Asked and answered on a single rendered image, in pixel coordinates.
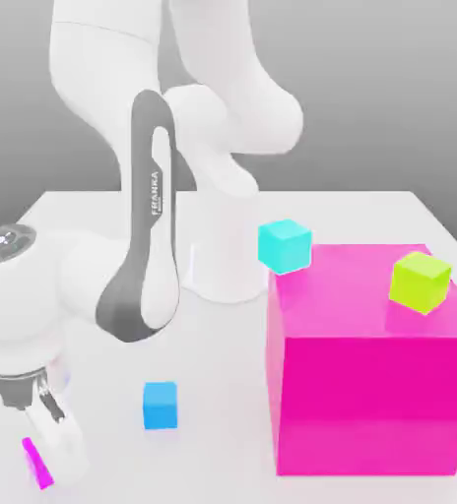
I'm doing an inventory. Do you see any large magenta box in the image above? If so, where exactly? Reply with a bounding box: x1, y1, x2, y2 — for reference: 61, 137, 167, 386
266, 242, 457, 477

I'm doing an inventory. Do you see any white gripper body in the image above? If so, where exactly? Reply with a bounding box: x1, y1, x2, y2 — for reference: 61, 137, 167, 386
25, 402, 91, 488

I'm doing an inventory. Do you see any small lime green cube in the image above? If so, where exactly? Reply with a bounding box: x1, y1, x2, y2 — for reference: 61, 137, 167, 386
388, 251, 453, 316

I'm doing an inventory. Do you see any small blue cube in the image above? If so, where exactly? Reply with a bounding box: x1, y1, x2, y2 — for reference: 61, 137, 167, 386
142, 380, 179, 431

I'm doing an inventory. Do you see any small cyan cube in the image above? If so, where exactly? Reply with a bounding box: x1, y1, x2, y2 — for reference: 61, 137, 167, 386
257, 219, 313, 276

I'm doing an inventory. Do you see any small magenta cube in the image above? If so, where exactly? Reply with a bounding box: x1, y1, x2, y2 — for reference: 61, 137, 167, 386
21, 436, 55, 491

